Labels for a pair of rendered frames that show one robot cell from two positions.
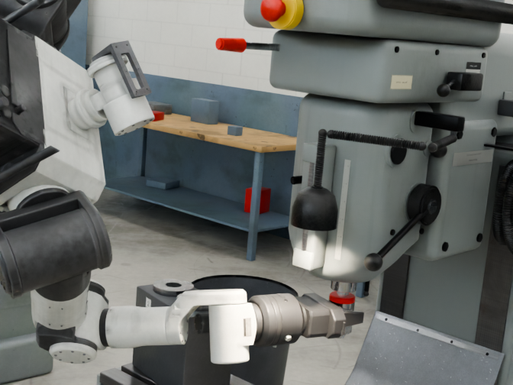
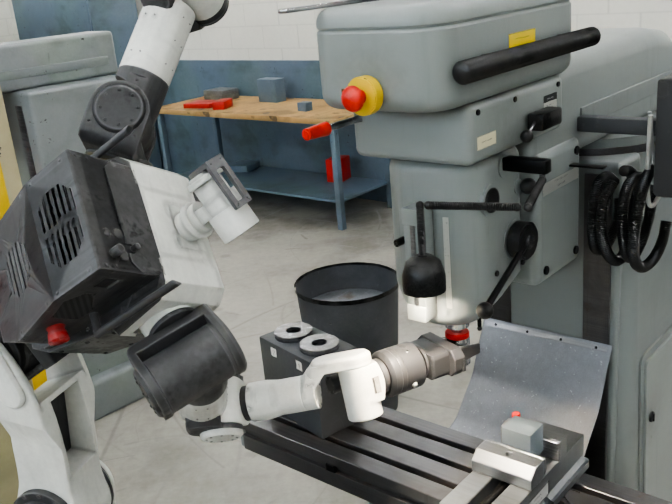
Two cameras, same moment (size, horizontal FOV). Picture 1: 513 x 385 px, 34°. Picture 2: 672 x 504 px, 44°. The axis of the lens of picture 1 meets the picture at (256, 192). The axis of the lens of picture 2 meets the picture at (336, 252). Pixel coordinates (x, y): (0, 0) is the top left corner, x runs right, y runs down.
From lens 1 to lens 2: 0.23 m
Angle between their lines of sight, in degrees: 8
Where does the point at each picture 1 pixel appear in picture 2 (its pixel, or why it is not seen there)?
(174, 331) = (310, 399)
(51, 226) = (186, 349)
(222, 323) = (353, 386)
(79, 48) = not seen: hidden behind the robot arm
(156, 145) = (229, 129)
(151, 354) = not seen: hidden behind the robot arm
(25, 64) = (128, 197)
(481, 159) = (568, 179)
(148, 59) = (206, 46)
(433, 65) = (513, 112)
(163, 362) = not seen: hidden behind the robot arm
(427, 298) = (532, 301)
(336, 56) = (419, 124)
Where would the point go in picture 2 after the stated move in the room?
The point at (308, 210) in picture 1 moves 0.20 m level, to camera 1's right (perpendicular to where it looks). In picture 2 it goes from (418, 280) to (542, 269)
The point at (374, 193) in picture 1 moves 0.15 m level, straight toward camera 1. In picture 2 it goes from (475, 244) to (479, 275)
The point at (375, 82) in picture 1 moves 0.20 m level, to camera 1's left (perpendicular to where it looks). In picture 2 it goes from (462, 147) to (337, 159)
